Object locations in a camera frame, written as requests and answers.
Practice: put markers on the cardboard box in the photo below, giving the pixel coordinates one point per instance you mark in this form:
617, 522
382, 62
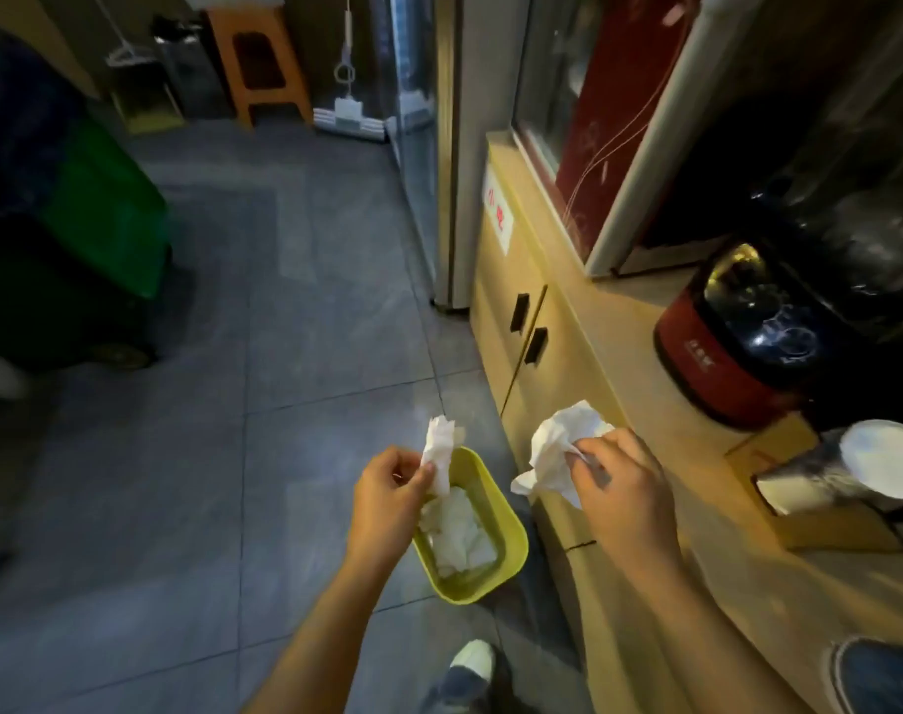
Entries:
830, 527

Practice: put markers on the green wheeled trash bin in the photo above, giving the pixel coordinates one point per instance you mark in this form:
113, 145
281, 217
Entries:
102, 208

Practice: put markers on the pile of white used tissues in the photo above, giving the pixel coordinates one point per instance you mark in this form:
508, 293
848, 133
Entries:
457, 533

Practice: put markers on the person's left thumb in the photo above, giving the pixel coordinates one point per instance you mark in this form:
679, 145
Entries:
422, 486

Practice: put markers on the red glass-door cabinet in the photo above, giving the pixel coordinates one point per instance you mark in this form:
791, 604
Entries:
615, 103

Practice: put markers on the grey trash can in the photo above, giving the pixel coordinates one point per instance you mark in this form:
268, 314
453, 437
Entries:
191, 66

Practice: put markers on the person's right hand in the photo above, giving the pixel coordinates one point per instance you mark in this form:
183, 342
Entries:
630, 498

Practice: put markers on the person's right forearm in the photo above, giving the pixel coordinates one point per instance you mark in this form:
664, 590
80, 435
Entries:
704, 639

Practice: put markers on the yellow small waste bin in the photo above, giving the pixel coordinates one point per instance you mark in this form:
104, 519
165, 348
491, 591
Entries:
507, 539

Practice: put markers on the wooden cabinet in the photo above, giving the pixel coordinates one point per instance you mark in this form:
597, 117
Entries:
570, 364

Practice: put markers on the white shoe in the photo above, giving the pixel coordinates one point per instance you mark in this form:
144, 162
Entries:
472, 660

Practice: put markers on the person's left forearm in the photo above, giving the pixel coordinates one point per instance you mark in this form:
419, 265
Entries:
325, 639

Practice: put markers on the person's left hand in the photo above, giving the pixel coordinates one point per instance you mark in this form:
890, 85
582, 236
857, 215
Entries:
380, 513

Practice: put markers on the red electric cooker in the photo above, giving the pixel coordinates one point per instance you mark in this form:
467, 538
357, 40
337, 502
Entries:
711, 364

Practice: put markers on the white warning sticker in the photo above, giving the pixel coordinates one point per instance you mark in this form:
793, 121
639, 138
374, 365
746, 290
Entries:
497, 209

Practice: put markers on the stainless steel refrigerator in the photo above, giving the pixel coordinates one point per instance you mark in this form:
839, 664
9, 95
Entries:
459, 141

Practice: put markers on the orange plastic stool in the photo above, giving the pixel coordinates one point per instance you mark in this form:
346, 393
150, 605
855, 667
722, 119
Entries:
261, 37

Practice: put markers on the black plastic bag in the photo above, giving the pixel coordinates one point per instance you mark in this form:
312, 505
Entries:
853, 215

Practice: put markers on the white tissue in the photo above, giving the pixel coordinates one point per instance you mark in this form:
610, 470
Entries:
441, 446
555, 449

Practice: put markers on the white flat mop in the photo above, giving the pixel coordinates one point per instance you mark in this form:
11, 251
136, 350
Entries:
347, 115

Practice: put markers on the broom with dustpan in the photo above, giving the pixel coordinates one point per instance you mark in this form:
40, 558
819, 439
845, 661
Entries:
135, 89

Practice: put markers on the person's right thumb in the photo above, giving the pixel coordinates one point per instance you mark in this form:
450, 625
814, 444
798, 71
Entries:
585, 475

